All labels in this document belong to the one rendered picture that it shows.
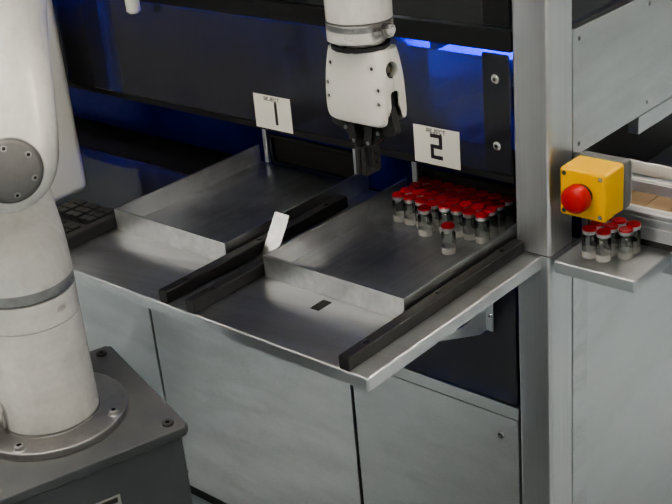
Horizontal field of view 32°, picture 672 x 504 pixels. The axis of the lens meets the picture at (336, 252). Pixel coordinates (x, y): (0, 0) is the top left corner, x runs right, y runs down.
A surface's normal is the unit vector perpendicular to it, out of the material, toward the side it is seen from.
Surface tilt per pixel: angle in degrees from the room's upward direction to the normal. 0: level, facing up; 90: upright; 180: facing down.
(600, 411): 90
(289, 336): 0
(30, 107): 65
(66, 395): 90
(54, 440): 0
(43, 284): 89
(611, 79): 90
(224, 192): 0
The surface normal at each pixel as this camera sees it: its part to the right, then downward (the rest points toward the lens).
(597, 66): 0.76, 0.22
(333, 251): -0.08, -0.90
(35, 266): 0.61, 0.15
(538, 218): -0.65, 0.37
